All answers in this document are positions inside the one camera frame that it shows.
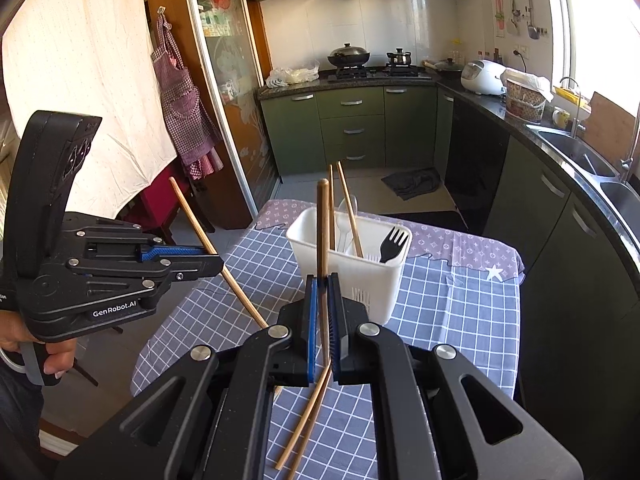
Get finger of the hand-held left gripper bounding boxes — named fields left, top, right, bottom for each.
left=69, top=255, right=224, bottom=307
left=64, top=214, right=212, bottom=264

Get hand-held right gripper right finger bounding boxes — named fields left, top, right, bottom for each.
left=327, top=272, right=584, bottom=480

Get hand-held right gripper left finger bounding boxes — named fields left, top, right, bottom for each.
left=55, top=274, right=321, bottom=480

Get brown wooden chopstick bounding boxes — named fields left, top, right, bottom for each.
left=168, top=176, right=271, bottom=330
left=287, top=374, right=334, bottom=480
left=328, top=163, right=337, bottom=252
left=275, top=364, right=333, bottom=471
left=336, top=161, right=365, bottom=257
left=316, top=179, right=332, bottom=367

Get white plastic utensil holder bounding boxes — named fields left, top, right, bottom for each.
left=286, top=205, right=414, bottom=327

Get clear plastic spoon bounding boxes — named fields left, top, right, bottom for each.
left=337, top=197, right=361, bottom=254

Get black plastic fork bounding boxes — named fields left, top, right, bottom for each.
left=379, top=226, right=411, bottom=264

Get person's left hand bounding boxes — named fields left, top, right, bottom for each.
left=0, top=310, right=77, bottom=381

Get blue checkered tablecloth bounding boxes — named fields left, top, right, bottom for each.
left=130, top=224, right=522, bottom=480

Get white hanging cloth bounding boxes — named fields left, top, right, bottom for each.
left=1, top=0, right=182, bottom=223

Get purple patterned cloth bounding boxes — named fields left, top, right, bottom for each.
left=254, top=198, right=527, bottom=287

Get black floor mat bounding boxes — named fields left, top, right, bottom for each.
left=384, top=209, right=469, bottom=234

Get red checkered apron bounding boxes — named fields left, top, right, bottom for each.
left=151, top=12, right=224, bottom=182

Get dark floor rag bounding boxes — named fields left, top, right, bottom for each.
left=381, top=168, right=443, bottom=202

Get sliding glass door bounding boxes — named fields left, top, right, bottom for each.
left=181, top=0, right=282, bottom=232

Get green base cabinets with drawers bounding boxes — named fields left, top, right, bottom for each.
left=257, top=82, right=454, bottom=179

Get white plastic bags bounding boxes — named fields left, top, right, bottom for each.
left=264, top=58, right=321, bottom=89

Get green base cabinets under sink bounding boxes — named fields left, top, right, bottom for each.
left=481, top=132, right=640, bottom=480

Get black gas stove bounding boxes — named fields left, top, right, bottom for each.
left=327, top=63, right=433, bottom=81

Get black wok with lid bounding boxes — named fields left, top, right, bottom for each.
left=327, top=43, right=372, bottom=69

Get black kitchen countertop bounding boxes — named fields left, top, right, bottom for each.
left=257, top=71, right=640, bottom=263

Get pan with glass lid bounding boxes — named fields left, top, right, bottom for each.
left=424, top=57, right=467, bottom=79

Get white rice cooker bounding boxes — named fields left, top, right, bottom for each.
left=459, top=58, right=507, bottom=97

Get basket with plastic bag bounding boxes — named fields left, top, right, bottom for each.
left=500, top=68, right=554, bottom=124

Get steel double sink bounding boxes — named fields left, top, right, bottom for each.
left=536, top=124, right=640, bottom=243

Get row of condiment bottles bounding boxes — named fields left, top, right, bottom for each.
left=449, top=49, right=504, bottom=64

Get small steel faucet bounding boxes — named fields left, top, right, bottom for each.
left=558, top=76, right=588, bottom=137

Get wooden cutting board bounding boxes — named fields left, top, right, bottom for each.
left=584, top=90, right=640, bottom=167

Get tall steel faucet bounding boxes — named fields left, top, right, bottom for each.
left=619, top=109, right=640, bottom=182

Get hanging steel spatula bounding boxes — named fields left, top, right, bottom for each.
left=524, top=0, right=541, bottom=41

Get kitchen window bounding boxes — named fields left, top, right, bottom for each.
left=541, top=0, right=640, bottom=128

